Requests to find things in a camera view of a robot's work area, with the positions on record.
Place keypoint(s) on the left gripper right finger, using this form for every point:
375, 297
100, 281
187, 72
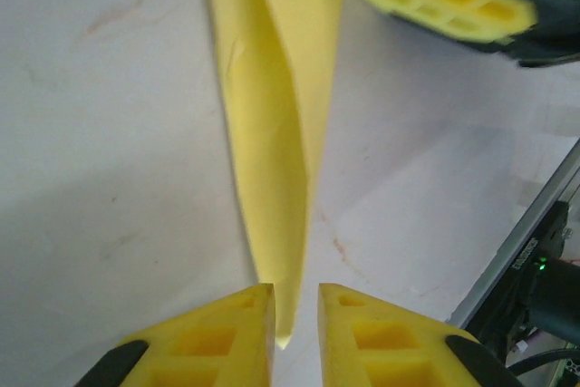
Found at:
389, 351

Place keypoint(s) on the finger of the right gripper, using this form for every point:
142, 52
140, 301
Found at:
453, 6

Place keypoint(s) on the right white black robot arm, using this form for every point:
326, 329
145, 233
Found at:
553, 296

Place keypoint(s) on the yellow cloth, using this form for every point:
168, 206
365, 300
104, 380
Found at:
272, 133

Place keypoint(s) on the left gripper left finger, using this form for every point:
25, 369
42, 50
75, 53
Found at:
204, 346

